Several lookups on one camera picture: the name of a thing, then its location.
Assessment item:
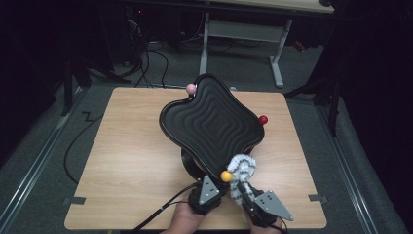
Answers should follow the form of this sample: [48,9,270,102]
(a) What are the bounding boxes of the white black-striped cloth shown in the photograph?
[226,153,257,207]

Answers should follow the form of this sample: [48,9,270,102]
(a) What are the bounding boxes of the black metal stand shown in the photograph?
[60,55,132,118]
[282,72,343,138]

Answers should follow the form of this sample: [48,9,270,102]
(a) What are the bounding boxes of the person's left hand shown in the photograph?
[161,203,209,234]

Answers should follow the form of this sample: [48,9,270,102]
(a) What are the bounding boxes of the hand-held gripper cable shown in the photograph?
[271,216,290,234]
[131,180,202,233]

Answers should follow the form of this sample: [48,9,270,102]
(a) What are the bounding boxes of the grey tape strip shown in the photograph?
[308,193,329,204]
[62,196,88,206]

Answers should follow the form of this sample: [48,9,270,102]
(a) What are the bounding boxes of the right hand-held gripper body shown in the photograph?
[242,189,294,228]

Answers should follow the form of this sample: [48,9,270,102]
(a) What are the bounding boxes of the bundle of black cables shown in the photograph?
[125,6,170,89]

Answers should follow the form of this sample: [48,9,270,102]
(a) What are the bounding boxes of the black wavy tray with stand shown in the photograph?
[158,73,266,183]

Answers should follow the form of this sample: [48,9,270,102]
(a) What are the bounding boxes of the person's right hand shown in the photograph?
[245,213,284,234]

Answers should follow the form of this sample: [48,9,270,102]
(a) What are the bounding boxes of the desk with grey metal legs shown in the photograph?
[197,0,335,89]

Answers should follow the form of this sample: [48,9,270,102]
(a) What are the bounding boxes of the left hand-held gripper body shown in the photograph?
[188,175,229,216]

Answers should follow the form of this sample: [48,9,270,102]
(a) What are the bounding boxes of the right hand-held gripper cable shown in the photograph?
[271,216,290,234]

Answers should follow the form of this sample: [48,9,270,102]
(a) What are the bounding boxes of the aluminium floor rail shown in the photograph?
[315,102,380,234]
[0,85,90,230]

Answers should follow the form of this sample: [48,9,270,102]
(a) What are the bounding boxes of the left hand-held gripper cable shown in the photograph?
[131,180,202,233]

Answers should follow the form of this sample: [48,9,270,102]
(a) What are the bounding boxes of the black floor cable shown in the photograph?
[63,110,105,185]

